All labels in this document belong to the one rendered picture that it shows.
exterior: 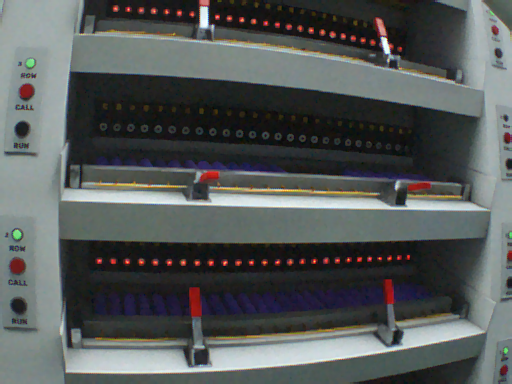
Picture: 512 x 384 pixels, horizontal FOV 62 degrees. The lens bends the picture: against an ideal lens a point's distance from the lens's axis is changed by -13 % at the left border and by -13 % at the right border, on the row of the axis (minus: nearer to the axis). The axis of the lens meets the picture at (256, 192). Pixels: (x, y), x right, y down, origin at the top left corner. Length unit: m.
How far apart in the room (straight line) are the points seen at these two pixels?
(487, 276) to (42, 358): 0.63
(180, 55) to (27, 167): 0.22
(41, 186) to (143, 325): 0.21
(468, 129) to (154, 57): 0.51
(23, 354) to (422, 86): 0.63
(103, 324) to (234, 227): 0.20
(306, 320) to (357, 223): 0.15
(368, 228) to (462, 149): 0.27
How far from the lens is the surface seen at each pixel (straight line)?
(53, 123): 0.54
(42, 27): 0.58
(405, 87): 0.70
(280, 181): 0.62
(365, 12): 0.96
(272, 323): 0.65
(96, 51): 0.57
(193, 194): 0.54
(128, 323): 0.60
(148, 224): 0.54
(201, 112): 0.72
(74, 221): 0.54
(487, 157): 0.78
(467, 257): 0.81
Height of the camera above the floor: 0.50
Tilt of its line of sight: 5 degrees up
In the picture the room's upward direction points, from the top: straight up
